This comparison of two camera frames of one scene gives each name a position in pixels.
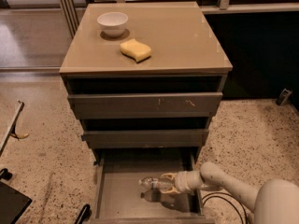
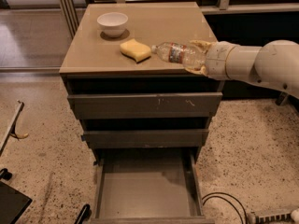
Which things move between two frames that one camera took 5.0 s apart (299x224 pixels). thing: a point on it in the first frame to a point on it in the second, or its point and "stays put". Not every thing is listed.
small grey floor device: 283,97 stays put
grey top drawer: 147,105 stays put
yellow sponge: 135,50 stays put
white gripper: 184,181 to 218,61
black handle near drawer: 84,215 stays put
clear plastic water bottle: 153,184 to 179,53
